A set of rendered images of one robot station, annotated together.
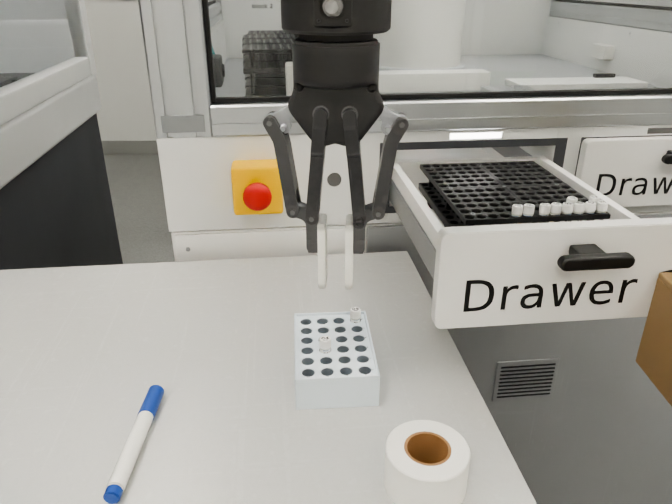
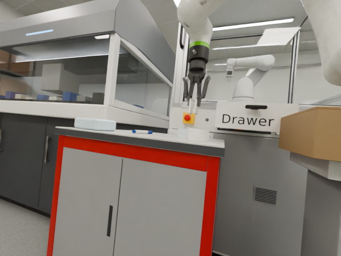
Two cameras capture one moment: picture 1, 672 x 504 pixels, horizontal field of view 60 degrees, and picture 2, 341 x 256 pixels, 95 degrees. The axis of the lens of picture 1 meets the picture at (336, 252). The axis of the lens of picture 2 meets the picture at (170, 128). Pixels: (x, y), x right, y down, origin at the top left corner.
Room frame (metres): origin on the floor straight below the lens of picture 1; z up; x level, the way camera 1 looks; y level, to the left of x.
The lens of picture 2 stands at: (-0.16, -0.22, 0.79)
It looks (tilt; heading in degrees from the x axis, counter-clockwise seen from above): 1 degrees up; 25
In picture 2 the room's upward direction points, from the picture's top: 5 degrees clockwise
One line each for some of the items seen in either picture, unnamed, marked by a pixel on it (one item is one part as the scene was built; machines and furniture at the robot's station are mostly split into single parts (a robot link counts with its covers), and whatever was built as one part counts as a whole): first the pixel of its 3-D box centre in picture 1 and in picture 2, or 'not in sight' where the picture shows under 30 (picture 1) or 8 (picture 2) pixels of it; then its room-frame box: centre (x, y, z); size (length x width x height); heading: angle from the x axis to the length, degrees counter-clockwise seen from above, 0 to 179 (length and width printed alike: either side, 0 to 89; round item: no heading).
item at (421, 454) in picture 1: (426, 466); (198, 134); (0.36, -0.08, 0.78); 0.07 x 0.07 x 0.04
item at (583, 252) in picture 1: (589, 256); (255, 107); (0.51, -0.25, 0.91); 0.07 x 0.04 x 0.01; 96
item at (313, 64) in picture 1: (336, 91); (196, 72); (0.52, 0.00, 1.06); 0.08 x 0.07 x 0.09; 87
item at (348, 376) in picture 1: (333, 356); (190, 133); (0.52, 0.00, 0.78); 0.12 x 0.08 x 0.04; 4
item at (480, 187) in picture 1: (501, 208); not in sight; (0.74, -0.22, 0.87); 0.22 x 0.18 x 0.06; 6
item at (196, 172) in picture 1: (422, 112); (242, 127); (1.34, -0.20, 0.87); 1.02 x 0.95 x 0.14; 96
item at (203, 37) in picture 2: not in sight; (199, 34); (0.52, 0.00, 1.24); 0.13 x 0.11 x 0.14; 178
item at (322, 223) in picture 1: (322, 251); (191, 106); (0.52, 0.01, 0.91); 0.03 x 0.01 x 0.07; 177
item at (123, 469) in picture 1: (136, 438); (143, 131); (0.41, 0.18, 0.77); 0.14 x 0.02 x 0.02; 0
